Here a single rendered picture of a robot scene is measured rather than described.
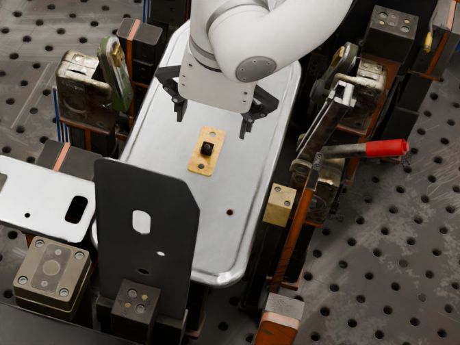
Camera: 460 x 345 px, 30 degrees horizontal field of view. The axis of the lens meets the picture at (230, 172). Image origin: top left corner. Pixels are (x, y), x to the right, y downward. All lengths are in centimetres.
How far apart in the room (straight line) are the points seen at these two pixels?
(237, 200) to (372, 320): 40
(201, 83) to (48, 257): 30
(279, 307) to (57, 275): 31
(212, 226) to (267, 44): 37
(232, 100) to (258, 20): 22
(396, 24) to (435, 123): 49
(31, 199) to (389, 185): 73
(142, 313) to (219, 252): 18
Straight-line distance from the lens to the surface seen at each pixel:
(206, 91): 112
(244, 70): 94
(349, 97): 110
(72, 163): 128
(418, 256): 161
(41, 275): 111
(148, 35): 142
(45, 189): 124
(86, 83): 129
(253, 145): 129
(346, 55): 129
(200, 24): 101
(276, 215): 118
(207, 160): 126
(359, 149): 118
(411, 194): 167
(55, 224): 121
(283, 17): 92
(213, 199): 123
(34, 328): 111
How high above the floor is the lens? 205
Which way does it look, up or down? 57 degrees down
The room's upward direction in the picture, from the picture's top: 11 degrees clockwise
